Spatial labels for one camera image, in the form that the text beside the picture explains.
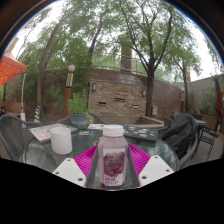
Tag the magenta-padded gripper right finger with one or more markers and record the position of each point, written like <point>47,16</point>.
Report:
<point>140,161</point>

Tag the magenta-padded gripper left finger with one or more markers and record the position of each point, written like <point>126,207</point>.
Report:
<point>85,161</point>

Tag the pink drink bottle white cap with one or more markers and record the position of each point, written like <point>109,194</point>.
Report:
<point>112,156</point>

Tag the black laptop with stickers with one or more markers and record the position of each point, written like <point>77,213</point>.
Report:
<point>141,132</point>

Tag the white cup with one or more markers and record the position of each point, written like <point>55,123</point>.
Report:
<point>61,140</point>

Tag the white printed cards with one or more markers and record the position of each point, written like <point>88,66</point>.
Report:
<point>96,126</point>

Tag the black jacket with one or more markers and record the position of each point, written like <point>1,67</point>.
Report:
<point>180,133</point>

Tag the silver laptop with stickers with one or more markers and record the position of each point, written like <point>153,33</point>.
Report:
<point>41,131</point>

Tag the green plant in blue pot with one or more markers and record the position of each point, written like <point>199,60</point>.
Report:
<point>78,105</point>

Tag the tree with dark trunk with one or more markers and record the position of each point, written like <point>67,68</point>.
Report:
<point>149,96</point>

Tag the yellow blue striped cone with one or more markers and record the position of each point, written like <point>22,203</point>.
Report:
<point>37,114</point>

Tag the black folding chair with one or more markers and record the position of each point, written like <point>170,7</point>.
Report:
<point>208,138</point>

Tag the round dark side table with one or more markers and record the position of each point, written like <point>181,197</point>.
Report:
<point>201,122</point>

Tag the closed dark red umbrella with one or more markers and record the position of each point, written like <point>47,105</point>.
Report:
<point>218,100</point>

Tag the orange patio umbrella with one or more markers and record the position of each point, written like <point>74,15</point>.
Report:
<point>10,68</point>

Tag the grey wall box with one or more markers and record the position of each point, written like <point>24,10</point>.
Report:
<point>154,110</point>

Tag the black wall lamp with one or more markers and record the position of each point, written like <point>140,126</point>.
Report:
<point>144,92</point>
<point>94,87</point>

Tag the brown lamp post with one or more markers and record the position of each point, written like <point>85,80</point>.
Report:
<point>182,100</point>

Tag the striped lamp post white globe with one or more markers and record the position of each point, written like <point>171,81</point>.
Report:
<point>69,83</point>

